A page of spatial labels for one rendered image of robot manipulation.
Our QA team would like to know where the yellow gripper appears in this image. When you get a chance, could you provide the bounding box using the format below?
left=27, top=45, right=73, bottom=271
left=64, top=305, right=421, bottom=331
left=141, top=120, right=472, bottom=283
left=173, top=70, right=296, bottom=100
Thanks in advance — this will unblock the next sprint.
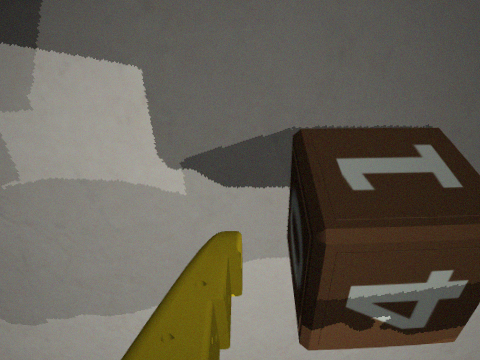
left=121, top=231, right=242, bottom=360

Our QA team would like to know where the brown calendar cube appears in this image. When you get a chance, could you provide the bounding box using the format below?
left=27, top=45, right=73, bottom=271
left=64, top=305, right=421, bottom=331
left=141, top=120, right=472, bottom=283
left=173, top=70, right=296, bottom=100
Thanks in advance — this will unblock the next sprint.
left=287, top=128, right=480, bottom=350

